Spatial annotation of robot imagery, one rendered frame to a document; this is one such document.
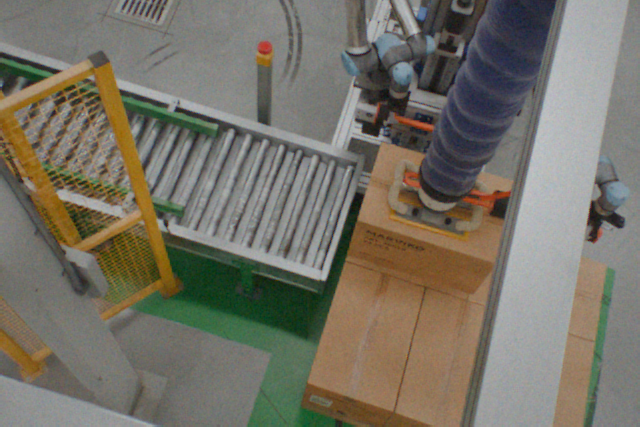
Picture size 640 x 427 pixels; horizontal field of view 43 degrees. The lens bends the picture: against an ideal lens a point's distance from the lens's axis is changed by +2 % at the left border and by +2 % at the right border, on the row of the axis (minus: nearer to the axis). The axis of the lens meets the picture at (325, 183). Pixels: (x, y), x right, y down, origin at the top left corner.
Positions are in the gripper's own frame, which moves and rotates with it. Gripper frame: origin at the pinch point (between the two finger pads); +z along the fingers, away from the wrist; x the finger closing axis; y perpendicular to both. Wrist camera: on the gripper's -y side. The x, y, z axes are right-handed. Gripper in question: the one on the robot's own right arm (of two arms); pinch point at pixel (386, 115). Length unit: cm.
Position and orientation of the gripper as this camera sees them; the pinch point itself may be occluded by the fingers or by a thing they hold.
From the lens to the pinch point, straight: 343.3
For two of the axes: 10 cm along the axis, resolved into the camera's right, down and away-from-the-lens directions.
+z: -0.7, 4.4, 9.0
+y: 9.6, 2.7, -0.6
